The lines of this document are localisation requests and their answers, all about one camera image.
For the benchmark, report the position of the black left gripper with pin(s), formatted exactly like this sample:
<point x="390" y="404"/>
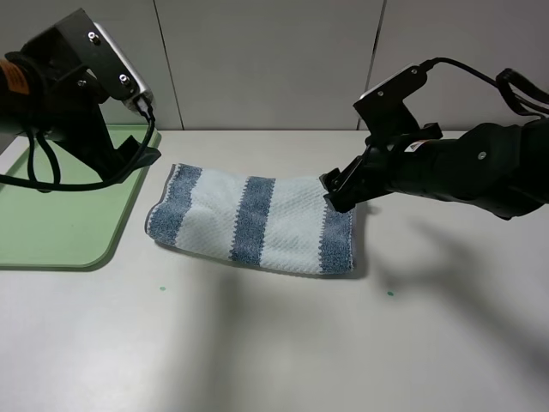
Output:
<point x="65" y="105"/>

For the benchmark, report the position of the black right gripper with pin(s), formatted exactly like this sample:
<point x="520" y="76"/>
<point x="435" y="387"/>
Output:
<point x="392" y="163"/>

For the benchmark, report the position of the blue white striped towel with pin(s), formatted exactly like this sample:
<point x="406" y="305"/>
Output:
<point x="282" y="225"/>

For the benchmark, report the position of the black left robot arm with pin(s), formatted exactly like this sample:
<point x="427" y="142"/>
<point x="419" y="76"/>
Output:
<point x="15" y="90"/>

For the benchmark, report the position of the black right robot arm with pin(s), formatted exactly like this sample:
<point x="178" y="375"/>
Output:
<point x="500" y="169"/>

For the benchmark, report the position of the green plastic tray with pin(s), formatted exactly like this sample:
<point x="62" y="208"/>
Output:
<point x="64" y="231"/>

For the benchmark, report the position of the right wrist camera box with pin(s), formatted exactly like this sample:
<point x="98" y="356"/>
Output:
<point x="382" y="108"/>

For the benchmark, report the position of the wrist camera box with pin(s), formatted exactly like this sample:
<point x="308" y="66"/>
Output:
<point x="382" y="108"/>
<point x="76" y="44"/>

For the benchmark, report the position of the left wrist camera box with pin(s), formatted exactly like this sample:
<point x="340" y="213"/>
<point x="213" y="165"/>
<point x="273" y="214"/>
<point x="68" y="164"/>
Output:
<point x="76" y="44"/>

